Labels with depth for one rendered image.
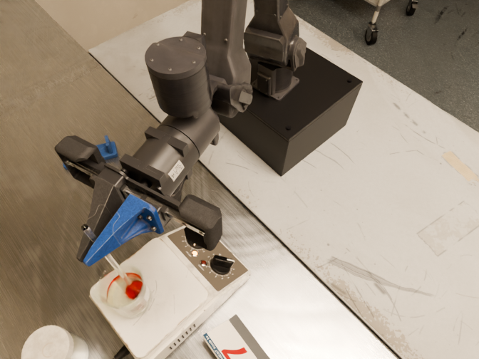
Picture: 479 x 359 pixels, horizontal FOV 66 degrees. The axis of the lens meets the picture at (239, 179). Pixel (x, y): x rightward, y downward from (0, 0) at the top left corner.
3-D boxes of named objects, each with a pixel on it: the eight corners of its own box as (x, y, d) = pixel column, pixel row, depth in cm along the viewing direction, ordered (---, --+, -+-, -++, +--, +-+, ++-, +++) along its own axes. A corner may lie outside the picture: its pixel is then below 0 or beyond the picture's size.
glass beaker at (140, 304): (147, 273, 52) (134, 253, 45) (160, 310, 49) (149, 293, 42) (104, 292, 50) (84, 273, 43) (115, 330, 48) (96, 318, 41)
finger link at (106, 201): (120, 188, 35) (134, 216, 40) (90, 172, 36) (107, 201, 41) (68, 249, 32) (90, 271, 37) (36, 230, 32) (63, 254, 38)
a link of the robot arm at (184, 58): (201, 82, 49) (187, -3, 40) (256, 100, 47) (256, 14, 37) (154, 143, 44) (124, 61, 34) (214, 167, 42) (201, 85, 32)
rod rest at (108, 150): (115, 143, 74) (110, 132, 71) (118, 157, 72) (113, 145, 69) (63, 156, 72) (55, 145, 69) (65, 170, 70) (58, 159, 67)
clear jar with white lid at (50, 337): (77, 325, 56) (55, 314, 49) (98, 358, 53) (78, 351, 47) (39, 355, 54) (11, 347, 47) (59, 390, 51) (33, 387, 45)
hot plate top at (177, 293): (158, 236, 55) (157, 233, 54) (212, 295, 51) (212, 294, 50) (88, 292, 51) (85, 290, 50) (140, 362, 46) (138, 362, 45)
